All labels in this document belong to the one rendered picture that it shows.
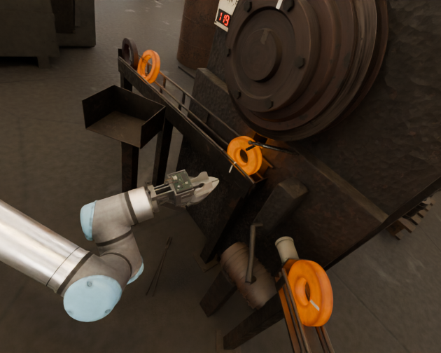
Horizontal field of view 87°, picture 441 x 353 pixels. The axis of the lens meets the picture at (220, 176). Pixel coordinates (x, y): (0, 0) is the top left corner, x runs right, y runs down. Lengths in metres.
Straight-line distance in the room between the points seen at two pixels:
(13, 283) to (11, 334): 0.21
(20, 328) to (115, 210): 0.84
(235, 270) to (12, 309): 0.96
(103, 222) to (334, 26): 0.68
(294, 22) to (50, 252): 0.68
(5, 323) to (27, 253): 0.85
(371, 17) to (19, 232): 0.80
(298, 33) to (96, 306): 0.69
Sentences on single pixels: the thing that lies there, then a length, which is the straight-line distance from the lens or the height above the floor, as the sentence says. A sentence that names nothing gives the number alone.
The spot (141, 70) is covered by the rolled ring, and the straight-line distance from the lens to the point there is 1.61.
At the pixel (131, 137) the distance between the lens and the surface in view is 1.10.
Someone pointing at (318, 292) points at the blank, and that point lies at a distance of 0.67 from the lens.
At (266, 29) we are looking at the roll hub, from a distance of 0.66.
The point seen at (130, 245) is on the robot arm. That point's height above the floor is 0.68.
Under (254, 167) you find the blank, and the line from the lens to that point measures 0.89.
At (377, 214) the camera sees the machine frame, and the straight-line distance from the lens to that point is 0.82.
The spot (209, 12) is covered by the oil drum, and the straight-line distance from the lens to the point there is 3.55.
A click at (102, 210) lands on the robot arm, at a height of 0.76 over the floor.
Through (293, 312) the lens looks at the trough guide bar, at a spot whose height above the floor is 0.67.
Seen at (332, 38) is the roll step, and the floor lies 1.21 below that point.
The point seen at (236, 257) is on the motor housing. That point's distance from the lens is 0.89.
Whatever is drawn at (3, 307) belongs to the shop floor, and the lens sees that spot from 1.43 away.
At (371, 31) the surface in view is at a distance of 0.64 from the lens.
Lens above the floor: 1.27
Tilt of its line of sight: 42 degrees down
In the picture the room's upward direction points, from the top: 22 degrees clockwise
